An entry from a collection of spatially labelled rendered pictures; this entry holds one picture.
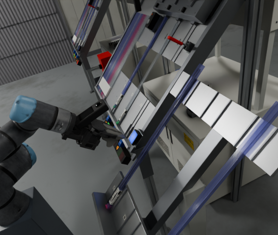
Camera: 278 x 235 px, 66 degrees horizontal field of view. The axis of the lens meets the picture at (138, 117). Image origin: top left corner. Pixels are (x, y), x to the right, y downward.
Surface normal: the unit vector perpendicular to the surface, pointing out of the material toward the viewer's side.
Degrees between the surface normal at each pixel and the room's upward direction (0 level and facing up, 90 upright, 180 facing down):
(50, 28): 90
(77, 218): 0
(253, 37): 90
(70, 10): 90
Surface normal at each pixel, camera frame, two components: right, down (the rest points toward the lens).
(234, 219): -0.21, -0.79
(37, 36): 0.33, 0.51
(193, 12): -0.78, -0.30
